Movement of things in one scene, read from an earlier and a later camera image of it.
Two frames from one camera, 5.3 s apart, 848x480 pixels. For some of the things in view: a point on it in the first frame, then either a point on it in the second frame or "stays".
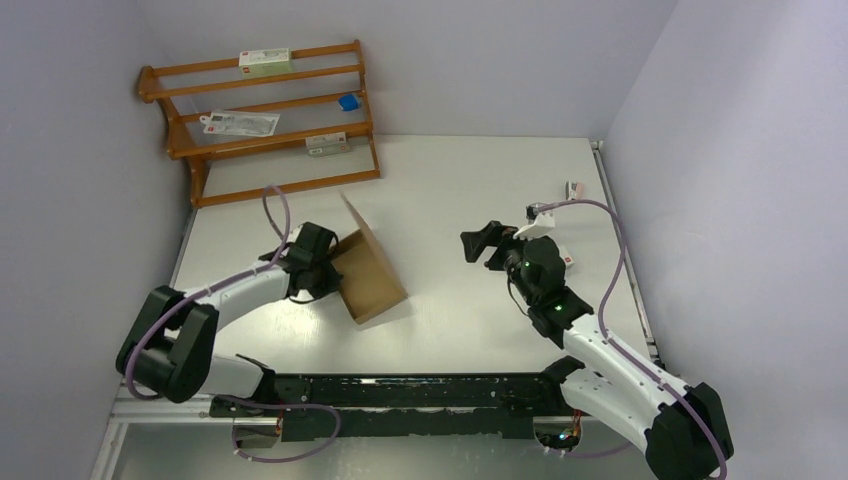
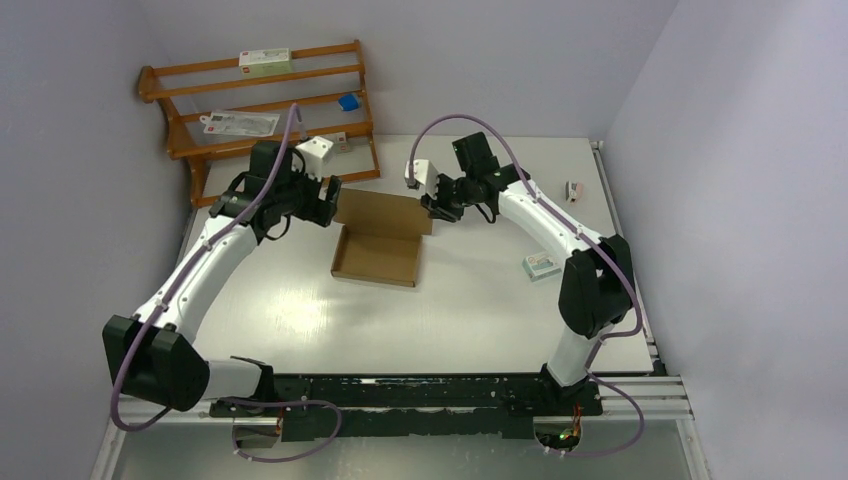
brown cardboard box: [368, 284] to [381, 237]
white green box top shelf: [265, 61] stays
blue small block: [349, 102] stays
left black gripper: [329, 284] to [316, 210]
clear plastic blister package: [240, 123] stays
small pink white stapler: [574, 190] stays
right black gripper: [490, 235] to [436, 207]
